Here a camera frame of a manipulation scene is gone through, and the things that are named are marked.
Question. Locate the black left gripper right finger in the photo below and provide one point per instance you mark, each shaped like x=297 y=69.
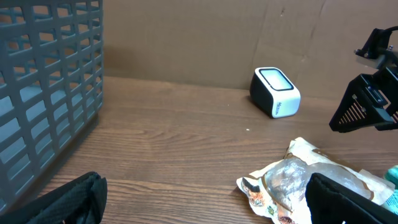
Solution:
x=332 y=203

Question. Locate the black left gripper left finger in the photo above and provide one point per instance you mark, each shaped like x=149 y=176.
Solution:
x=81 y=201

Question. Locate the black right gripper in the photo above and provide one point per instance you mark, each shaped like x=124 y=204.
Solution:
x=371 y=100

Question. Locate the white black barcode scanner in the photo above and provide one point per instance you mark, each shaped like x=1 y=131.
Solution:
x=274 y=93

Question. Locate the brown white snack packet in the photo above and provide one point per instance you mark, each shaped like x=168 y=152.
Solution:
x=278 y=190

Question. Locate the grey plastic mesh basket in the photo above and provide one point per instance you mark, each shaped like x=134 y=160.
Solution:
x=52 y=77

